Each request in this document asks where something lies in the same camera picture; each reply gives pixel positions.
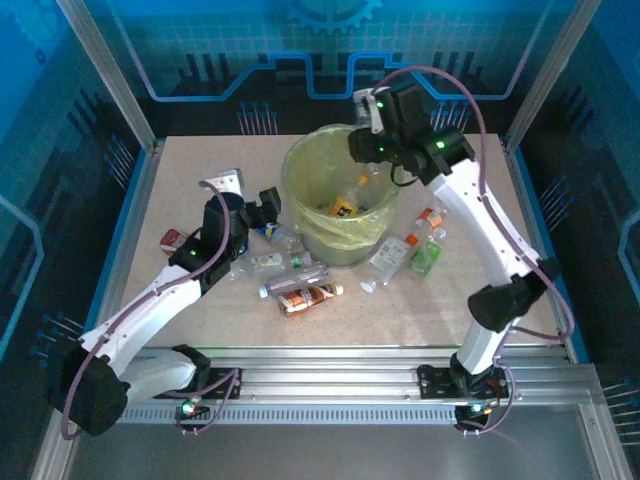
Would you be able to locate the slotted aluminium strip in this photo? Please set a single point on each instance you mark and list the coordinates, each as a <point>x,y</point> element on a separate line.
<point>325,415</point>

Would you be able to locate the small LED connector board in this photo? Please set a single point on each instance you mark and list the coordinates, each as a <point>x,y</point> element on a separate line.
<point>187,407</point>
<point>475,407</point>

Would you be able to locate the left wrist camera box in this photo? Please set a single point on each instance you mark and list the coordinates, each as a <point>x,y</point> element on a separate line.
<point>230,181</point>

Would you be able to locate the blue yellow label bottle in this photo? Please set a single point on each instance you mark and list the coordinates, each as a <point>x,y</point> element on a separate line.
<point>287,239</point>

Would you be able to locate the clear bottle with purple label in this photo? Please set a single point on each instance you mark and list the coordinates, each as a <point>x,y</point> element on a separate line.
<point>300,277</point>

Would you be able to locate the blue table edge strip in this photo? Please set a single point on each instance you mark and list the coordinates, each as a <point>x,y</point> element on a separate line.
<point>131,200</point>
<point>531,200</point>

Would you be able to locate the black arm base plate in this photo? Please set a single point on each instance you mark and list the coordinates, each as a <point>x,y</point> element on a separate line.
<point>225,385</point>
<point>435,382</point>

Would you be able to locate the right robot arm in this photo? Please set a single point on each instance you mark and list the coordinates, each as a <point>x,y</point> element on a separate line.
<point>480,220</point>

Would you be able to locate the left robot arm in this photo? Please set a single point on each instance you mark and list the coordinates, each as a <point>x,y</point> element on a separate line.
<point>145,310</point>

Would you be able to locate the brown label plastic bottle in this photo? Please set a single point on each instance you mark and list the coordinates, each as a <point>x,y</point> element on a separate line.
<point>305,299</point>

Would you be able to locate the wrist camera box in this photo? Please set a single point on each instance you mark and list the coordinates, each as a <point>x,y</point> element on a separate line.
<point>367,111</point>
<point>230,181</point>

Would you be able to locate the grey mesh waste bin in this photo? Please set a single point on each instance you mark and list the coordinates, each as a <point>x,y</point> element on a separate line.
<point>340,255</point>

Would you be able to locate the grey front panel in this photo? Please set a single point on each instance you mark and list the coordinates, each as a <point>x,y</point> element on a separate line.
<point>325,455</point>

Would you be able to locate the clear bottle with green label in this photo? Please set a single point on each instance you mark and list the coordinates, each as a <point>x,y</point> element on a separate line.
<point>267,261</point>

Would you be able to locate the green label bottle orange cap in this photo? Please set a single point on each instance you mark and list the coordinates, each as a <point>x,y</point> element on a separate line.
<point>425,257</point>

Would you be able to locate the square clear bottle white label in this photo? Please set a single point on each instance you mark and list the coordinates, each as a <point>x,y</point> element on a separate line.
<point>389,256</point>

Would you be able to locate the orange label bottle yellow cap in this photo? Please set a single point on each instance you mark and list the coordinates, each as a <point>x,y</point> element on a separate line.
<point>342,206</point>

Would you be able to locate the small orange label bottle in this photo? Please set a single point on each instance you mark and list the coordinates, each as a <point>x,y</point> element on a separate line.
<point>431,217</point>

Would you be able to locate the red small packet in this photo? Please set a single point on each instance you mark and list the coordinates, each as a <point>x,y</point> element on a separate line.
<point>171,240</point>

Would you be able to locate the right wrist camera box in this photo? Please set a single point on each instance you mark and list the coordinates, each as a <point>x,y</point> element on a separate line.
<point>367,111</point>

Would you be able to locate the aluminium front rail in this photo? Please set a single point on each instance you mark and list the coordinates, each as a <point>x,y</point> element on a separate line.
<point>325,372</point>

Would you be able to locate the yellow-green plastic bin liner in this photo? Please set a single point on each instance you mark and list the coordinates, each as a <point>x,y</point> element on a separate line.
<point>310,170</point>

